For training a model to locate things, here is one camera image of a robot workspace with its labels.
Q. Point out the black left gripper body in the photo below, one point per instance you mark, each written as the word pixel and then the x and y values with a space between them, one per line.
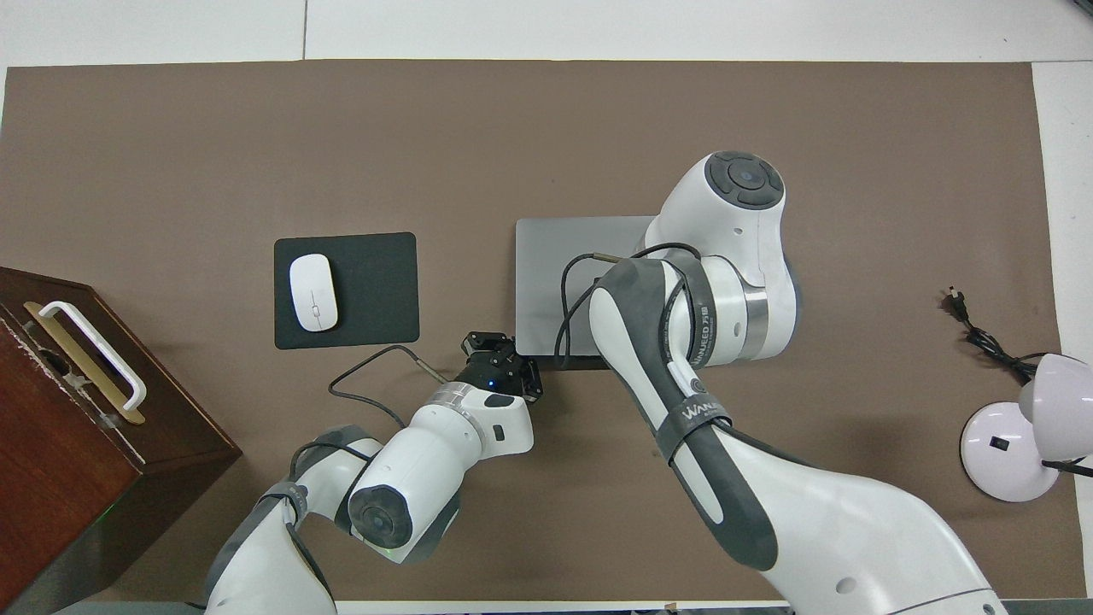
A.
pixel 499 371

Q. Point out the silver grey laptop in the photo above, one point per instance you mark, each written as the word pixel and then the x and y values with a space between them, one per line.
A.
pixel 546 256

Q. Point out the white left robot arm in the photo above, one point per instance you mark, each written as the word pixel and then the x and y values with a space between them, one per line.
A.
pixel 410 478

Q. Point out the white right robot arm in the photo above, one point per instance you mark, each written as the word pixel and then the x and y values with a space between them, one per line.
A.
pixel 811 530

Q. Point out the black mouse pad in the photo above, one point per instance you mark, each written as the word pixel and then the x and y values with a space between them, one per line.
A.
pixel 376 290

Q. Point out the white computer mouse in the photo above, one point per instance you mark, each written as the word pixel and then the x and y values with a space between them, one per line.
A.
pixel 313 292

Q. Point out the brown table mat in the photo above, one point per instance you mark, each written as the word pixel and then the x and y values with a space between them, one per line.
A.
pixel 256 137

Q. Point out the dark brown wooden box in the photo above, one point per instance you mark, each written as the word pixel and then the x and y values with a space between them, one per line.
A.
pixel 68 461

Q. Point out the white desk lamp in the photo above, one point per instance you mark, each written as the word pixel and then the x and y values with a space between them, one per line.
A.
pixel 999 444

